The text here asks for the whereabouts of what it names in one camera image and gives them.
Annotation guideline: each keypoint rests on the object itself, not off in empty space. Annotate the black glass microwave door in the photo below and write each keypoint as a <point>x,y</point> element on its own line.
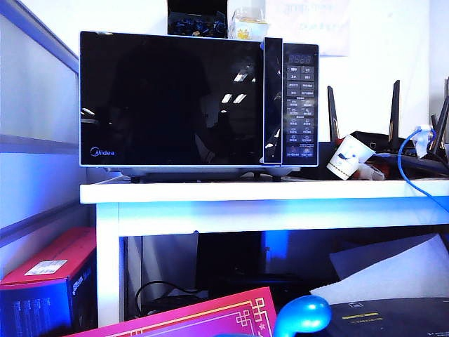
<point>168,98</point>

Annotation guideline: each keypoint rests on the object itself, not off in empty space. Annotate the white labelled container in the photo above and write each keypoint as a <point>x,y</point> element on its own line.
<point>247,26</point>

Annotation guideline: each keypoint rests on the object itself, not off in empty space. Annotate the black Midea microwave oven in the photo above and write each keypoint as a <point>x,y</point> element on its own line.
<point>301,105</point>

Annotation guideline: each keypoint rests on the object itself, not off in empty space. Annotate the magenta box gold pattern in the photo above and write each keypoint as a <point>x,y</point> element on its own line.
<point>210,316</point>

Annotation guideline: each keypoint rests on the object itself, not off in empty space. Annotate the black box of blue flowers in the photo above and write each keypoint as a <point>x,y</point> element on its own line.
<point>196,22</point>

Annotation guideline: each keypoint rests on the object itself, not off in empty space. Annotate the black box yellow label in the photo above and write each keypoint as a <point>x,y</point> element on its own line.
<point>403,316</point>

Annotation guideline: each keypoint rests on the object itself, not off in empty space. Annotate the white table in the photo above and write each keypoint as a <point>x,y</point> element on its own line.
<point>210,191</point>

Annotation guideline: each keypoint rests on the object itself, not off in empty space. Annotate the white paper cup blue print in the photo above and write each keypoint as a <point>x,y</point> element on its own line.
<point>347,158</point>

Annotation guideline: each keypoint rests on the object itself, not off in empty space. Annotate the red white small pack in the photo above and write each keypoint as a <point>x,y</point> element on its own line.
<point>372,172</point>

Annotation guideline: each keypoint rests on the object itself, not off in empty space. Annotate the black router with antennas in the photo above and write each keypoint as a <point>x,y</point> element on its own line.
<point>382,140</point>

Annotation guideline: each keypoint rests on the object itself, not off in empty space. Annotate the glossy blue rounded knob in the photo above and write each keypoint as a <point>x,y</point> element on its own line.
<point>301,314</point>

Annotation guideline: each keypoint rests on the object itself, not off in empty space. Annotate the white foam sheet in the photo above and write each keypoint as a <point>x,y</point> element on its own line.
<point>396,270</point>

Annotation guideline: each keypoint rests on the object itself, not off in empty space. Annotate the office partition panel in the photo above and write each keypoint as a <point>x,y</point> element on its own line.
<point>31,87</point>

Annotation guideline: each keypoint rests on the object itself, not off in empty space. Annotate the red and blue carton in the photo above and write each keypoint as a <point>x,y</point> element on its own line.
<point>42,298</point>

